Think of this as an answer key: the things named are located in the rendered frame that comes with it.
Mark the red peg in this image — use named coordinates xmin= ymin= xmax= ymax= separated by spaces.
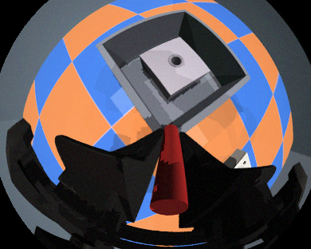
xmin=149 ymin=124 xmax=188 ymax=216

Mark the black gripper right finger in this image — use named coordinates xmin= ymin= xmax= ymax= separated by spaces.
xmin=179 ymin=132 xmax=277 ymax=229

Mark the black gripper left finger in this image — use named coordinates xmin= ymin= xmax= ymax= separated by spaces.
xmin=54 ymin=128 xmax=164 ymax=223

